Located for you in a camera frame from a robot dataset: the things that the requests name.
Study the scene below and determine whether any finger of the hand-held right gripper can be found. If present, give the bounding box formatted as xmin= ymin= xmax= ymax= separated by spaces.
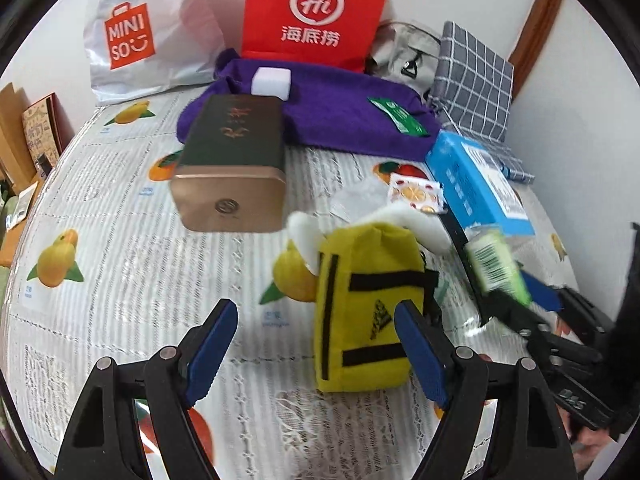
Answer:
xmin=519 ymin=269 xmax=616 ymax=346
xmin=440 ymin=207 xmax=540 ymax=342

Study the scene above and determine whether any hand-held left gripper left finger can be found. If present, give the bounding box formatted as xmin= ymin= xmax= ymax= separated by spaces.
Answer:
xmin=54 ymin=298 xmax=239 ymax=480

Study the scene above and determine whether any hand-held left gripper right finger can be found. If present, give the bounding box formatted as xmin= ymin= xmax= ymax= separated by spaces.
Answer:
xmin=393 ymin=299 xmax=576 ymax=480

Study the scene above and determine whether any green packet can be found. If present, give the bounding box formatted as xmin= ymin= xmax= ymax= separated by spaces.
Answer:
xmin=464 ymin=227 xmax=532 ymax=306

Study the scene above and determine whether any yellow felt pouch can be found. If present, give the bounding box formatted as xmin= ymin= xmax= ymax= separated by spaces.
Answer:
xmin=314 ymin=224 xmax=441 ymax=393

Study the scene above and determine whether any white orange-print snack sachet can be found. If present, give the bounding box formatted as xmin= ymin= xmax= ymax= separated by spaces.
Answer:
xmin=387 ymin=172 xmax=446 ymax=215

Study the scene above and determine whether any person's right hand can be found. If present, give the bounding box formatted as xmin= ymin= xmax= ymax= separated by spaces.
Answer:
xmin=572 ymin=427 xmax=618 ymax=473

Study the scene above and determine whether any blue box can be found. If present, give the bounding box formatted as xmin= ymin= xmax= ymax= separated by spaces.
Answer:
xmin=425 ymin=130 xmax=536 ymax=238

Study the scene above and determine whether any clear plastic packet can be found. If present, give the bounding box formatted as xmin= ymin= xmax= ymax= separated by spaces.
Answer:
xmin=332 ymin=180 xmax=396 ymax=221

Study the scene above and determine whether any fruit print bedsheet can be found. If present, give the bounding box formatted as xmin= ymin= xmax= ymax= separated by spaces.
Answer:
xmin=0 ymin=82 xmax=601 ymax=480

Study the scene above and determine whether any green sachet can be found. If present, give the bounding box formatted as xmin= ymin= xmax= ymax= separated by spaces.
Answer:
xmin=368 ymin=95 xmax=430 ymax=137

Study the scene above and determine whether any grey checked cloth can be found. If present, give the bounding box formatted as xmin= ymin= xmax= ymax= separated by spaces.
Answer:
xmin=427 ymin=21 xmax=536 ymax=183

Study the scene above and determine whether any dark green gold box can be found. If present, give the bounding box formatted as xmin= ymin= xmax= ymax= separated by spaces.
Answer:
xmin=170 ymin=94 xmax=288 ymax=233

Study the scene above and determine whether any wooden desk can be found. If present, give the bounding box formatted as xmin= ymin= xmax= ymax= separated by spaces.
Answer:
xmin=0 ymin=175 xmax=43 ymax=268

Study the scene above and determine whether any purple towel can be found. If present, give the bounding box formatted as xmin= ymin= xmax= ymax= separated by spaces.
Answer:
xmin=177 ymin=47 xmax=441 ymax=158

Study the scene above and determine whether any grey bag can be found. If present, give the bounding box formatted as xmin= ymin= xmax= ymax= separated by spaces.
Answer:
xmin=365 ymin=21 xmax=443 ymax=93

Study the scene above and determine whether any brown book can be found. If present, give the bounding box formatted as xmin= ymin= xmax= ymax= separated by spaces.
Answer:
xmin=21 ymin=92 xmax=66 ymax=171

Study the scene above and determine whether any white shopping bag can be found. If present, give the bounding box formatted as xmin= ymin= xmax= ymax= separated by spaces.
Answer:
xmin=84 ymin=0 xmax=251 ymax=106

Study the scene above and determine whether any brown wooden door frame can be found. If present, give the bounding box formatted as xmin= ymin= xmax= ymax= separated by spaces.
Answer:
xmin=510 ymin=0 xmax=566 ymax=96

